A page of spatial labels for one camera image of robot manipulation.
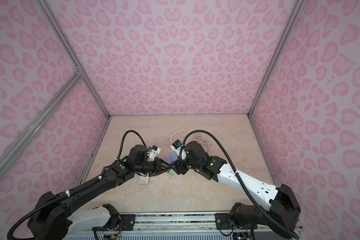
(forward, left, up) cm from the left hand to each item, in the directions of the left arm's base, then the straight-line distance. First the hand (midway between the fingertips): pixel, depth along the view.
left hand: (173, 169), depth 73 cm
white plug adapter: (+1, +18, -15) cm, 23 cm away
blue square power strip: (+15, +2, -15) cm, 21 cm away
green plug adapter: (-1, +1, -2) cm, 2 cm away
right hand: (+3, 0, +2) cm, 4 cm away
